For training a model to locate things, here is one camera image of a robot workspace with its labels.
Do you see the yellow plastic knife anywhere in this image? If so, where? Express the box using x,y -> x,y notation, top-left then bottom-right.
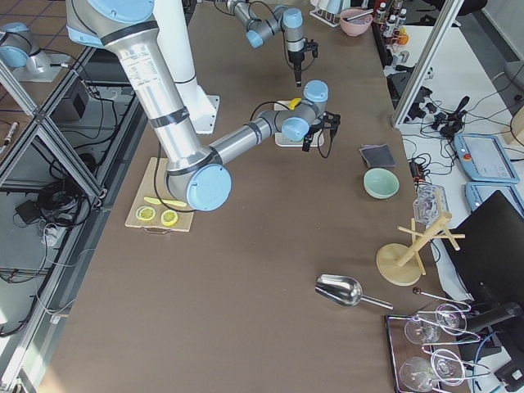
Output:
143,196 -> 187,207

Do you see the wooden cutting board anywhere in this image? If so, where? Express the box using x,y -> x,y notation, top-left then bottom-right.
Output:
124,157 -> 193,234

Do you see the black wine glass rack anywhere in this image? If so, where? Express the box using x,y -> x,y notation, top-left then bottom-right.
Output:
385,303 -> 490,392

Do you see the wooden mug tree stand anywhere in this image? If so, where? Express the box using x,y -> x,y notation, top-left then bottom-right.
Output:
376,210 -> 466,286

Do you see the clear glass mug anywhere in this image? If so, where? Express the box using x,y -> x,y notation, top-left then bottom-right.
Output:
413,184 -> 449,227

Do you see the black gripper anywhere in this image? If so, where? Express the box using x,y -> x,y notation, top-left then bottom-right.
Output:
286,38 -> 318,87
302,111 -> 341,152

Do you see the grey folded cloth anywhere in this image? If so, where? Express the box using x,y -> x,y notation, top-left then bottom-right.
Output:
359,144 -> 396,169

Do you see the wine glass upper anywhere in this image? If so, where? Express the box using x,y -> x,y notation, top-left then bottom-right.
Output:
404,303 -> 467,345

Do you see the small measuring spoon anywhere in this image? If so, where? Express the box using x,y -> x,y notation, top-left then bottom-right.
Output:
412,287 -> 468,305

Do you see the mint green bowl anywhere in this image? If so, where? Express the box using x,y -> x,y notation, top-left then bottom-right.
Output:
364,168 -> 400,199

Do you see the wine glass lower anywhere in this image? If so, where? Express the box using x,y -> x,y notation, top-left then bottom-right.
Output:
399,349 -> 466,392

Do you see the lemon slice left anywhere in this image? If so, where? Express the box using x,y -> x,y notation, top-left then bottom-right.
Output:
135,206 -> 156,222

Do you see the lemon slice right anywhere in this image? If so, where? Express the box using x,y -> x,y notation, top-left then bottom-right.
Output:
160,209 -> 178,227

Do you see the metal scoop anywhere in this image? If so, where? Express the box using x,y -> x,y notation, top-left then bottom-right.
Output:
314,274 -> 394,310

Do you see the pink ribbed bowl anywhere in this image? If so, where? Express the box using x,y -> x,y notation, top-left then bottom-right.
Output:
340,8 -> 373,37

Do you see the black monitor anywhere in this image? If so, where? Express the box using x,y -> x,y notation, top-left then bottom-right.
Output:
447,191 -> 523,305

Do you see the cream rabbit tray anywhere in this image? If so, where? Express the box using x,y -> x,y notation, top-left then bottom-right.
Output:
273,100 -> 325,148

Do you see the blue teach pendant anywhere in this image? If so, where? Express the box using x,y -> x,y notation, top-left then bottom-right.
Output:
453,133 -> 520,184
464,182 -> 523,213

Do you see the lemon slice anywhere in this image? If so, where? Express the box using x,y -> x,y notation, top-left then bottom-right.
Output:
160,209 -> 178,227
135,206 -> 156,222

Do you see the aluminium frame post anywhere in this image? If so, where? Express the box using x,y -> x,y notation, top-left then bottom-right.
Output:
391,0 -> 463,129

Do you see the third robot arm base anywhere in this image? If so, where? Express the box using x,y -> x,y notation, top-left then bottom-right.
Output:
1,22 -> 59,83

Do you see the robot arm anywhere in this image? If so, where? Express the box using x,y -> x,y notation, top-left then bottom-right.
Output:
65,1 -> 328,211
213,1 -> 318,87

